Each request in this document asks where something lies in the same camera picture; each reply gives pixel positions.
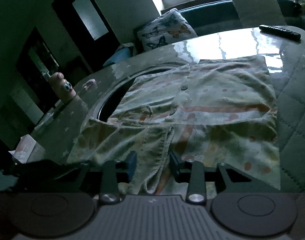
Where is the dark door with frosted glass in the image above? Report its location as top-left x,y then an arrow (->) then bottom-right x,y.
51,0 -> 121,73

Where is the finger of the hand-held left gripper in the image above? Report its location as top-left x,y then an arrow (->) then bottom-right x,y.
2,159 -> 50,180

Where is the blue cushion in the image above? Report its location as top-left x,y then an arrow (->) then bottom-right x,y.
104,43 -> 137,67

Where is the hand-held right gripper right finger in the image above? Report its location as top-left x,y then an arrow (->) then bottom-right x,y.
169,151 -> 258,204

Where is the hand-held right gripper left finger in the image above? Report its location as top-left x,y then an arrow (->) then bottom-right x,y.
49,151 -> 138,205

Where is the round black cooktop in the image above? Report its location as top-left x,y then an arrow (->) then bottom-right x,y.
98,67 -> 143,121

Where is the black remote control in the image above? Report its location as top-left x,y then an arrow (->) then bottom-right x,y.
259,25 -> 302,41

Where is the white pillow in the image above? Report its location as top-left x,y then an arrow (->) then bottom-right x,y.
231,0 -> 288,28

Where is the butterfly print pillow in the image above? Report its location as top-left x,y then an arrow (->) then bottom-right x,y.
137,8 -> 198,53

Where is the pale printed pyjama top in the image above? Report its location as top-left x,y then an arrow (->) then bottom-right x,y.
67,55 -> 281,195

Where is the owl-shaped bottle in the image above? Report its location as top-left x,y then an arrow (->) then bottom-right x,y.
51,72 -> 77,103

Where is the small pink clip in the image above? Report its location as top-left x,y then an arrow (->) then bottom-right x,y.
83,79 -> 97,90

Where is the white printed packet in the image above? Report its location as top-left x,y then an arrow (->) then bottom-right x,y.
8,134 -> 46,163

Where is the dark glass cabinet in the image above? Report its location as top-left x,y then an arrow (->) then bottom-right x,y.
9,27 -> 61,122

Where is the teal sofa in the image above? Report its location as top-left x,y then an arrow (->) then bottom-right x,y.
161,0 -> 305,38

